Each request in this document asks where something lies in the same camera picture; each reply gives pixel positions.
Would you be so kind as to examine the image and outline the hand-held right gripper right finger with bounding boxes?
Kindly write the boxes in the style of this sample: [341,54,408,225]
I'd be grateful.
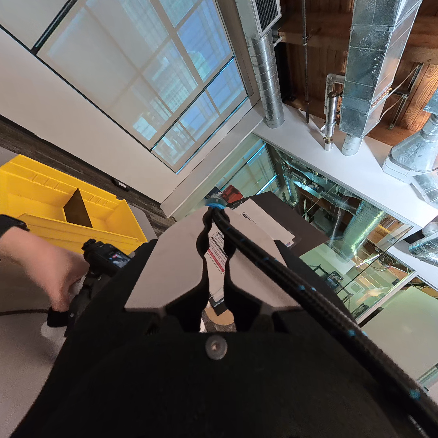
[223,205,310,331]

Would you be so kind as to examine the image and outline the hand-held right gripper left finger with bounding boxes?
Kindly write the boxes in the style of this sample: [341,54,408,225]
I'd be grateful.
[124,207,211,332]

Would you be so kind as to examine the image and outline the thick black braided hdmi cable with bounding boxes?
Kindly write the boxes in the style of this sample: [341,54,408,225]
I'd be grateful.
[205,196,438,438]

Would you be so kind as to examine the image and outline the yellow plastic bin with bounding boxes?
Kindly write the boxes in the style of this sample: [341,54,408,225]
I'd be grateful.
[0,154,148,255]

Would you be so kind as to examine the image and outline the person's left hand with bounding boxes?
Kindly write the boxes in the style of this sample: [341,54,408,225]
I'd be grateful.
[0,226,88,312]

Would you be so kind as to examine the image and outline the printed instruction sheet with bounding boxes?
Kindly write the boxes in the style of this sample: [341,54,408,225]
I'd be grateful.
[205,198,296,274]

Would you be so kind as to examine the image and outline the red case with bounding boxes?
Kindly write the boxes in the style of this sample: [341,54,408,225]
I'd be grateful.
[221,185,244,203]

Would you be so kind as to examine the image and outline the black wristband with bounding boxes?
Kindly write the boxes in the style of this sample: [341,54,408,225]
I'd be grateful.
[0,215,29,238]

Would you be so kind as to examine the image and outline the large gridded window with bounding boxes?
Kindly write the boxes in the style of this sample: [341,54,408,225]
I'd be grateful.
[32,0,248,173]

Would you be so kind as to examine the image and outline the silver flexible duct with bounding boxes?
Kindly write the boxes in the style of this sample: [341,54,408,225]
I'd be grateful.
[328,192,387,254]

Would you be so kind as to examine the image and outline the conical silver duct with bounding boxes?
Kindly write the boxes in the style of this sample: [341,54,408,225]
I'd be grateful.
[381,91,438,206]

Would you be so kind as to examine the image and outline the rectangular metal air duct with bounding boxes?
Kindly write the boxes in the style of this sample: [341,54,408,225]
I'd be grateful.
[339,0,423,156]

